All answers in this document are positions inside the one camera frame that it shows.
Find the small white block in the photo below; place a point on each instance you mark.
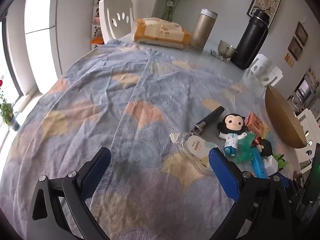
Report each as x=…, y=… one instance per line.
x=272, y=165

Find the small metal cup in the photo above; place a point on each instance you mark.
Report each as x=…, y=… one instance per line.
x=225, y=48

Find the white carved shelf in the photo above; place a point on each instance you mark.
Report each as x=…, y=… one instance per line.
x=98, y=10

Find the gold ribbed glass bowl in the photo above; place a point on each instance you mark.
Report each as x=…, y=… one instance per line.
x=282, y=115

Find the orange tissue pack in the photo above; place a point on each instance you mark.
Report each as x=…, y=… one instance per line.
x=160, y=33

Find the teal translucent figure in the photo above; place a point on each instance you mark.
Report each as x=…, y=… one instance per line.
x=243, y=147

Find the clear glass vase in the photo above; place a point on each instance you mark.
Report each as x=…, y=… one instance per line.
x=170, y=12

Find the black-haired red-dressed figurine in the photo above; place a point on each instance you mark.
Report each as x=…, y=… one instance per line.
x=266, y=148

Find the black lighter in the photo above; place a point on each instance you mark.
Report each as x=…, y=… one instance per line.
x=208, y=118

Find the potted red flower plant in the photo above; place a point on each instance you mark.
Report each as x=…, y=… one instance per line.
x=7, y=110

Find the white plastic chair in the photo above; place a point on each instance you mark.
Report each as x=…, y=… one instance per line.
x=308, y=130
x=117, y=17
x=260, y=70

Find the white refrigerator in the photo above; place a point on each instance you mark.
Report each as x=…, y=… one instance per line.
x=42, y=42

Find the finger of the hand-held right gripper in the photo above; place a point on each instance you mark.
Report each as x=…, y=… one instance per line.
x=293, y=200

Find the orange seat cushion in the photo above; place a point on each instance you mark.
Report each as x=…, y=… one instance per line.
x=97, y=40

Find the tall black thermos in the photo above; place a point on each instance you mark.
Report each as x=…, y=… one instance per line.
x=250, y=42

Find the monkey figurine white coat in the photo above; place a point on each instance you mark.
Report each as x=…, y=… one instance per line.
x=232, y=130

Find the silver foil blister pack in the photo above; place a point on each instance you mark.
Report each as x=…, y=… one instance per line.
x=213, y=52

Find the gold thermos flask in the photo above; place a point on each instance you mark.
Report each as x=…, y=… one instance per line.
x=201, y=32

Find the small pink box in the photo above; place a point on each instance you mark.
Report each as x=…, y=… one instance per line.
x=255, y=123

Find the blue lighter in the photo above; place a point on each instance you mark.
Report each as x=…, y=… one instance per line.
x=260, y=165

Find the blue leaf-print tablecloth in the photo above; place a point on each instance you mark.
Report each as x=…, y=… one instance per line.
x=125, y=92

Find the green translucent figure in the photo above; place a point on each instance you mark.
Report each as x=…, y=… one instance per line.
x=281, y=163

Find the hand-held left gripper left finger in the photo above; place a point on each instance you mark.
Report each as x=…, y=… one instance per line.
x=97, y=172

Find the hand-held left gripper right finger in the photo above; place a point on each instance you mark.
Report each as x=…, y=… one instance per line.
x=222, y=170

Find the small framed picture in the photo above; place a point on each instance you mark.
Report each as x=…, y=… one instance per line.
x=301, y=33
x=295, y=48

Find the cluttered dark shelf unit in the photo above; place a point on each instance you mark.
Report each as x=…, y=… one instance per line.
x=303, y=90

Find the yellow wall hanging ornaments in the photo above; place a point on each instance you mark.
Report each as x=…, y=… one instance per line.
x=288, y=60

